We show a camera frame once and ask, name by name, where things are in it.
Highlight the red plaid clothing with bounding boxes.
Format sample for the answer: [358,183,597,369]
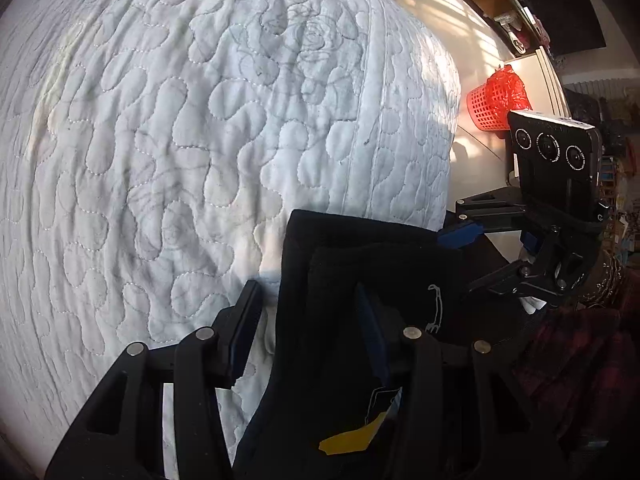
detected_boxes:
[507,280,640,461]

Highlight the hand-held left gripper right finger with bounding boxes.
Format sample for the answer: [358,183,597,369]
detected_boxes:
[356,284,567,480]

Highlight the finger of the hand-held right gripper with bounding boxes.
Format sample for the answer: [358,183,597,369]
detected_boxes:
[465,230,553,303]
[437,186,532,252]

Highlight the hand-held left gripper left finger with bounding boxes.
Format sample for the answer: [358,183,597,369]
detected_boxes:
[44,280,264,480]

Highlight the white cabinet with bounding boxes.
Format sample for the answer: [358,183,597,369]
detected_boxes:
[504,45,572,122]

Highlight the black pants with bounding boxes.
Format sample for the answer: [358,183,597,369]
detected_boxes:
[232,209,532,480]

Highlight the red plastic bag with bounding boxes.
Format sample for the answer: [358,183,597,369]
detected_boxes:
[486,64,535,112]

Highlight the cluttered storage rack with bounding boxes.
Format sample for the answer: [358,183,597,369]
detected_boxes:
[564,79,640,261]

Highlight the white quilted bedspread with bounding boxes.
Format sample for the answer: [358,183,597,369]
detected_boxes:
[0,0,463,480]

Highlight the red plastic basket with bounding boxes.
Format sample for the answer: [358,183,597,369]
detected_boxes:
[467,76,527,134]

